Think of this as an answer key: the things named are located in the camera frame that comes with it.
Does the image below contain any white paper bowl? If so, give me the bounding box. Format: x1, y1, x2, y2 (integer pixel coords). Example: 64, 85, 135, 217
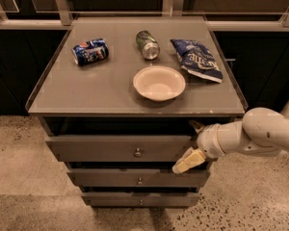
133, 66, 186, 102

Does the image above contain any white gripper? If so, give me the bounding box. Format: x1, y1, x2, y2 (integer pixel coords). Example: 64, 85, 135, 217
172, 120, 223, 174

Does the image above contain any grey drawer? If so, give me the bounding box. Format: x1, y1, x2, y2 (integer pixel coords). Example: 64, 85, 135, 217
82, 192, 200, 207
45, 135, 196, 162
67, 168, 208, 188

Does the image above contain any metal railing with glass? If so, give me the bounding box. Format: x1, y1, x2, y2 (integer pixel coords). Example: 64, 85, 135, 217
0, 0, 289, 31

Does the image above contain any blue pepsi can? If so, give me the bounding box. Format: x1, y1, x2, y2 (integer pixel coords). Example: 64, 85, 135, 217
71, 38, 109, 66

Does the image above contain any grey bottom drawer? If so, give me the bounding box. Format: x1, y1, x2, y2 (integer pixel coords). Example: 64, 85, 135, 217
82, 192, 200, 207

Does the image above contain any green soda can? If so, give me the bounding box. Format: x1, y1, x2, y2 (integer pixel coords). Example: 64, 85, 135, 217
136, 30, 160, 60

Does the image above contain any grey top drawer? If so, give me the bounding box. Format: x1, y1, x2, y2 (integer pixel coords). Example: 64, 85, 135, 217
45, 135, 196, 162

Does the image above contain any blue chip bag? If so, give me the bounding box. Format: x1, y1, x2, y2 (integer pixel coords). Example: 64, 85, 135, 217
171, 38, 223, 83

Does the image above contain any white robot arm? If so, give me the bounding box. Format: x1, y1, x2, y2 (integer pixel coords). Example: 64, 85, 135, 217
172, 108, 289, 174

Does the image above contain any grey drawer cabinet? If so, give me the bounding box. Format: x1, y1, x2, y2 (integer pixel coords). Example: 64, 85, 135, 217
27, 17, 247, 194

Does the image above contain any grey middle drawer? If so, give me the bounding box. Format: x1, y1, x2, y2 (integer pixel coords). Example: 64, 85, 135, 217
67, 168, 208, 188

